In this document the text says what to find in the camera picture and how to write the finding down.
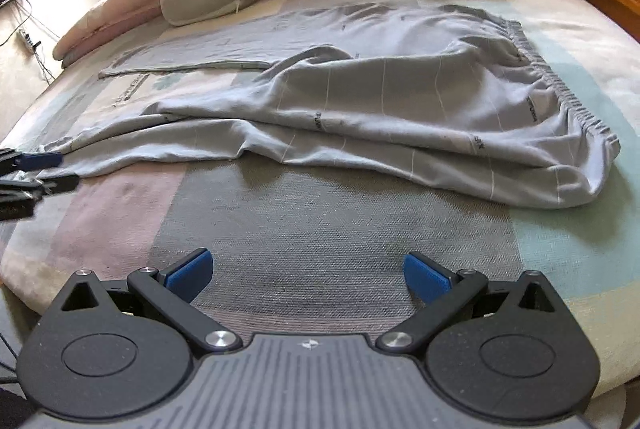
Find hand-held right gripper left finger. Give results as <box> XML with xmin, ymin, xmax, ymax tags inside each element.
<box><xmin>60</xmin><ymin>248</ymin><xmax>242</xmax><ymax>356</ymax></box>

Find black power cables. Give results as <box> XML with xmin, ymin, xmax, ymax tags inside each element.
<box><xmin>0</xmin><ymin>4</ymin><xmax>56</xmax><ymax>84</ymax></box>

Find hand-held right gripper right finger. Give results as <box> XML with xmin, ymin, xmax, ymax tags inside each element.
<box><xmin>376</xmin><ymin>251</ymin><xmax>556</xmax><ymax>355</ymax></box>

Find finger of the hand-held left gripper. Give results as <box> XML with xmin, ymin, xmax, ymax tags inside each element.
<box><xmin>0</xmin><ymin>148</ymin><xmax>65</xmax><ymax>172</ymax></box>
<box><xmin>31</xmin><ymin>174</ymin><xmax>81</xmax><ymax>196</ymax></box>

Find grey pants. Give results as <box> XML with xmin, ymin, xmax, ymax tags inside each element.
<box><xmin>42</xmin><ymin>3</ymin><xmax>621</xmax><ymax>210</ymax></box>

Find wall power strip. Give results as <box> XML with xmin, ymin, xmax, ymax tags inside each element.
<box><xmin>17</xmin><ymin>29</ymin><xmax>42</xmax><ymax>54</ymax></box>

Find bed with patchwork sheet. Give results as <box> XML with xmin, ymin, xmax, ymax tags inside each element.
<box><xmin>0</xmin><ymin>0</ymin><xmax>640</xmax><ymax>390</ymax></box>

